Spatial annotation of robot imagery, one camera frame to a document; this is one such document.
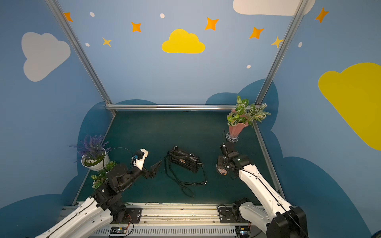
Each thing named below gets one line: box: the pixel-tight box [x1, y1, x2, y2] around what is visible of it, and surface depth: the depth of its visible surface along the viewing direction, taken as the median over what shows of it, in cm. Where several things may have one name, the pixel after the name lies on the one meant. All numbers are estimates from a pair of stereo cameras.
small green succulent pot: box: [91, 160, 118, 190], surface depth 83 cm
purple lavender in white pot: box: [68, 134, 113, 172], surface depth 84 cm
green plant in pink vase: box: [226, 95, 272, 143], surface depth 87 cm
